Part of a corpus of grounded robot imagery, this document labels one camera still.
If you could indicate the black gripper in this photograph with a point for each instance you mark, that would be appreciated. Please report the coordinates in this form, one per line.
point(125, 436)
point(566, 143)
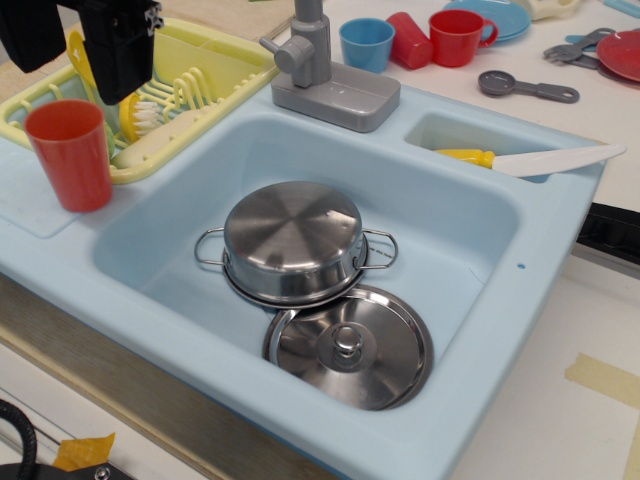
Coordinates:
point(119, 39)

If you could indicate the red plastic tumbler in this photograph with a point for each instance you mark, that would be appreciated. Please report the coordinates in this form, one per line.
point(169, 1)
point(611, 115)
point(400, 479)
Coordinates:
point(69, 139)

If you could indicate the blue plastic cup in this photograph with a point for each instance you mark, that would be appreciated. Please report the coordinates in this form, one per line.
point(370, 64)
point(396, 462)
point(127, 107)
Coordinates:
point(366, 43)

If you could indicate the light blue toy sink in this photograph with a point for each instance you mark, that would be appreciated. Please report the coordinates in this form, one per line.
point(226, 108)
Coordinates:
point(478, 253)

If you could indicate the yellow dish brush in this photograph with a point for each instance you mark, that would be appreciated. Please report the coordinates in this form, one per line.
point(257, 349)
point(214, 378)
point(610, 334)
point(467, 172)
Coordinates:
point(137, 118)

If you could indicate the green toy cabbage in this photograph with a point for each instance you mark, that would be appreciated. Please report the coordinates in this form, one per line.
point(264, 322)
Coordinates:
point(110, 140)

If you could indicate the yellow dish rack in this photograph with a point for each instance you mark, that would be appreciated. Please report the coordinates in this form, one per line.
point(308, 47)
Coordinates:
point(199, 76)

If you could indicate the grey toy faucet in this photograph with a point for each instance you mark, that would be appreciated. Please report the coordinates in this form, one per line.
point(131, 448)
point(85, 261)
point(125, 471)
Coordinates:
point(312, 84)

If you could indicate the steel pot upside down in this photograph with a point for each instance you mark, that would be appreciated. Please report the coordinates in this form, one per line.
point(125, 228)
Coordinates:
point(293, 245)

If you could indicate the red tumbler lying down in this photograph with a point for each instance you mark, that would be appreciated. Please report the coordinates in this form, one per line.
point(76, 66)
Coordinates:
point(411, 47)

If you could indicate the yellow tape piece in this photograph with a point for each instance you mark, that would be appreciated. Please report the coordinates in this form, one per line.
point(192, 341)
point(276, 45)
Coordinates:
point(76, 454)

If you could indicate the grey toy spoon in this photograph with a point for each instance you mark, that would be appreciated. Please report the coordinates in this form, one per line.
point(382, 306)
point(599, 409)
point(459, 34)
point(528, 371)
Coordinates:
point(498, 83)

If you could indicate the steel pot lid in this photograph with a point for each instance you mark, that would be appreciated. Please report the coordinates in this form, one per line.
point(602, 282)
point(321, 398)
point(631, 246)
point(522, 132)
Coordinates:
point(368, 349)

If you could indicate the blue plastic plate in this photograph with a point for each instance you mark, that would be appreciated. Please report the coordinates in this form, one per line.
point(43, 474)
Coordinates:
point(511, 19)

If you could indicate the white yellow toy knife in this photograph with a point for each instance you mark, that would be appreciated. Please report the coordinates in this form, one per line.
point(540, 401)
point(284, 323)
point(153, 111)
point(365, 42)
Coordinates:
point(537, 163)

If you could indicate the blue toy utensil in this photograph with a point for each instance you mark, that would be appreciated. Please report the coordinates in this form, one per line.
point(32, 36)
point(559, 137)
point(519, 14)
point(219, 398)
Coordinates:
point(575, 39)

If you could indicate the grey toy fork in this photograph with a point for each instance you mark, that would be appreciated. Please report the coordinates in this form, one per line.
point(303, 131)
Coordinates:
point(570, 54)

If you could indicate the grey toy knife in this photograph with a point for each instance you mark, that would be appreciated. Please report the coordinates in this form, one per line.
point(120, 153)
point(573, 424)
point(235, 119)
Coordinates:
point(594, 37)

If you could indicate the red plastic plate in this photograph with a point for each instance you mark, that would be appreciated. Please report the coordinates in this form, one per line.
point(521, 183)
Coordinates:
point(619, 52)

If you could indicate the beige masking tape strip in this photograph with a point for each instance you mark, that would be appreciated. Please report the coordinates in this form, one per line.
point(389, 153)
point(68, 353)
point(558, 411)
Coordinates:
point(606, 379)

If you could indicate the red mug with handle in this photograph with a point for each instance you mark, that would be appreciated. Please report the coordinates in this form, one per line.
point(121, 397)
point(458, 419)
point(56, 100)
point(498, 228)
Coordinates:
point(457, 35)

